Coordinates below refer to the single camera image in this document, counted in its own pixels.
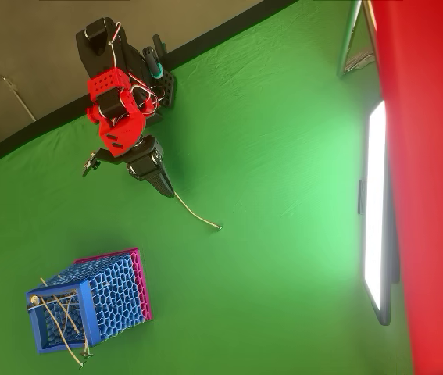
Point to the green cloth with black rim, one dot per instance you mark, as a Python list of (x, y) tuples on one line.
[(244, 156)]

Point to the blue and pink mesh basket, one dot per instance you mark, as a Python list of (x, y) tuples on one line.
[(115, 297)]

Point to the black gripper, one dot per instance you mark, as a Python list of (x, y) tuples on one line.
[(148, 158)]

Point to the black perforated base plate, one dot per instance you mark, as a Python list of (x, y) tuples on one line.
[(168, 88)]

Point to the black LED light panel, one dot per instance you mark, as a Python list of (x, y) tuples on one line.
[(375, 195)]

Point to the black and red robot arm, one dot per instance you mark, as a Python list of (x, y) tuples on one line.
[(104, 84)]

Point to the chrome tube stand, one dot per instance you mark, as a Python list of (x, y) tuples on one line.
[(349, 39)]

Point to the blurred red object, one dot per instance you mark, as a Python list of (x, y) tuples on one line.
[(432, 156)]

